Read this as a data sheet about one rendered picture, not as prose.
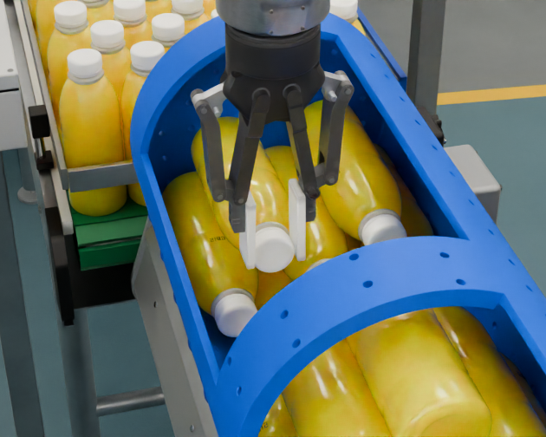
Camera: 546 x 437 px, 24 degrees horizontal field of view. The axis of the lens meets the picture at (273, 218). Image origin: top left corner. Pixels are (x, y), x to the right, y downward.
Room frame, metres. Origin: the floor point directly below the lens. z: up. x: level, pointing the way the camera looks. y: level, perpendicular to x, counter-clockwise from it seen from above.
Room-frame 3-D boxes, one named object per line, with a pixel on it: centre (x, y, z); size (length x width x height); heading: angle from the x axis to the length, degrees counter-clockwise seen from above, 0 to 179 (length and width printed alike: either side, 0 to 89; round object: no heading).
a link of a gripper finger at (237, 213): (0.87, 0.04, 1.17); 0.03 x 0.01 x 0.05; 105
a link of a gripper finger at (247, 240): (0.88, 0.02, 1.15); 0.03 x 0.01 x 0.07; 15
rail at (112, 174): (1.27, 0.05, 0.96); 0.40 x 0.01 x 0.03; 105
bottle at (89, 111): (1.26, 0.21, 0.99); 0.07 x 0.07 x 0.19
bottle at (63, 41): (1.39, 0.25, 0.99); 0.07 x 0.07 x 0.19
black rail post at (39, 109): (1.35, 0.29, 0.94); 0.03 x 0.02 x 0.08; 15
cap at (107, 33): (1.34, 0.20, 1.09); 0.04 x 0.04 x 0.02
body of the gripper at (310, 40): (0.88, 0.00, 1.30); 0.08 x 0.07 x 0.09; 105
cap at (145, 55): (1.28, 0.14, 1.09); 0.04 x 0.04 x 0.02
